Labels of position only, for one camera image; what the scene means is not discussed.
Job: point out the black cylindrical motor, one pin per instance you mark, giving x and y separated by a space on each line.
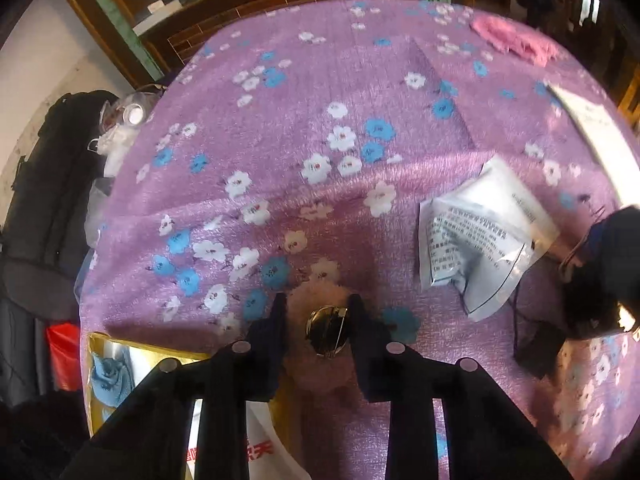
601 297

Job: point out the pink cloth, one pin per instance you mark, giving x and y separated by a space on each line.
509 37

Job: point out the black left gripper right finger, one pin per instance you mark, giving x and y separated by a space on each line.
488 437

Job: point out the red bag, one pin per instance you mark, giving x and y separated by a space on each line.
63 340

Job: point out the white paper stack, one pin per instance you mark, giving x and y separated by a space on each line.
606 141

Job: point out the clear plastic mask bag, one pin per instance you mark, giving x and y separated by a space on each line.
120 123

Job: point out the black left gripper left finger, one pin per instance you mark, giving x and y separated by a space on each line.
147 436

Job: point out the black backpack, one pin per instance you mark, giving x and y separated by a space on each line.
43 241

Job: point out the yellow bag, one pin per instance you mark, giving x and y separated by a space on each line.
267 457

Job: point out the purple floral tablecloth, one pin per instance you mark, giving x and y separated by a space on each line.
294 150

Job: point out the white plastic instruction bag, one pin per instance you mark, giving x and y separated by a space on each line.
482 237

